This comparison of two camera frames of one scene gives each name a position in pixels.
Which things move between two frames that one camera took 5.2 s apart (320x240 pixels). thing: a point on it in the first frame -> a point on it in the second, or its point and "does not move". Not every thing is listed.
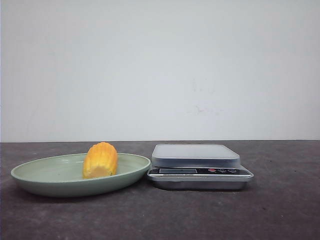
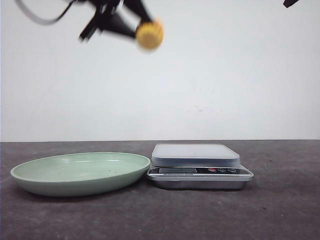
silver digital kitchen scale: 197,167 does not move
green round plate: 63,176 does not move
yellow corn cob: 101,160 -> 149,34
